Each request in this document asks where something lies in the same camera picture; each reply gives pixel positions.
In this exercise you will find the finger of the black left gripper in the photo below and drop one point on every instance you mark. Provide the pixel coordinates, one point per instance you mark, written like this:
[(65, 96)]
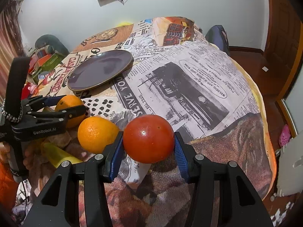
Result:
[(73, 116), (39, 102)]

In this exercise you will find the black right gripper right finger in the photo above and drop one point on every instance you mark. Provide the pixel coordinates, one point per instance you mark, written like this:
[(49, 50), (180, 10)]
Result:
[(239, 202)]

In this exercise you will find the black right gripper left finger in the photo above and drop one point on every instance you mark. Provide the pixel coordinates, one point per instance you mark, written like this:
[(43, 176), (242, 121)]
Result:
[(58, 202)]

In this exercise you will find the orange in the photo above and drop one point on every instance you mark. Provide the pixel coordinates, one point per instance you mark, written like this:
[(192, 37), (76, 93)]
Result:
[(95, 133), (69, 101)]

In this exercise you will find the green sugarcane piece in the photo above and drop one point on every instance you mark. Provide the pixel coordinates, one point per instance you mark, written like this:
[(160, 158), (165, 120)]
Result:
[(56, 156)]

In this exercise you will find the red tomato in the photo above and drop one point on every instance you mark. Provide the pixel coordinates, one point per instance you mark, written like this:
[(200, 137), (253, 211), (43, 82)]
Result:
[(148, 139)]

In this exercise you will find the green gift box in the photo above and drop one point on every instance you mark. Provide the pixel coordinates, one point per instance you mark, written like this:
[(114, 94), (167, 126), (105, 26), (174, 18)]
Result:
[(46, 64)]

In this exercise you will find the dark purple round plate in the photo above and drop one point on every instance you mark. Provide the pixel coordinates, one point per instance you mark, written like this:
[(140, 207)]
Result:
[(99, 69)]

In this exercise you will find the grey plush toy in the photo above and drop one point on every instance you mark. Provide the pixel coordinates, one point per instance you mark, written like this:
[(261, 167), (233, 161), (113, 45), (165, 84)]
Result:
[(53, 41)]

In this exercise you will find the pink croc shoe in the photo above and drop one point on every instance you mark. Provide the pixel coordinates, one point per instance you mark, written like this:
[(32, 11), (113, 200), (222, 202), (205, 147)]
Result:
[(285, 136)]

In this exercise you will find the yellow round object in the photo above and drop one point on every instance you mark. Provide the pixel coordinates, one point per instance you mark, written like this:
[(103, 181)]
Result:
[(124, 24)]

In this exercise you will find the wooden door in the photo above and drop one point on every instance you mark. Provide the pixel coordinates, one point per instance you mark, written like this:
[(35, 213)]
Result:
[(283, 49)]

